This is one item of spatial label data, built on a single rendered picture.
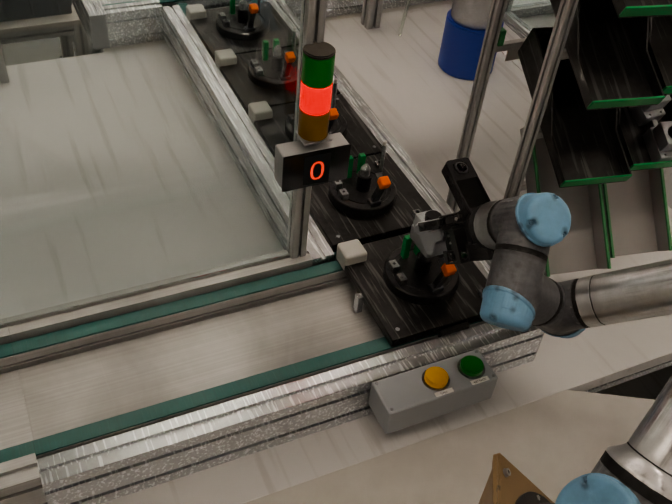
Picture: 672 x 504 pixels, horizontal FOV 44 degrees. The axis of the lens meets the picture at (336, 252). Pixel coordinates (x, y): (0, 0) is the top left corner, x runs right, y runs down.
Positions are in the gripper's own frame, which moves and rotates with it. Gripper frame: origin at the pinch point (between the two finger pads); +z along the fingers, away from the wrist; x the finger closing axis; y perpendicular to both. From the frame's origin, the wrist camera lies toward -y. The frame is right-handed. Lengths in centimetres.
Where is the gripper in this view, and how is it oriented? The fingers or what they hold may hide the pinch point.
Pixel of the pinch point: (430, 222)
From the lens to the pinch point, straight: 146.7
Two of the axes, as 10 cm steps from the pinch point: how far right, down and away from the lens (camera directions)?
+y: 2.3, 9.7, 0.4
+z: -3.5, 0.4, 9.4
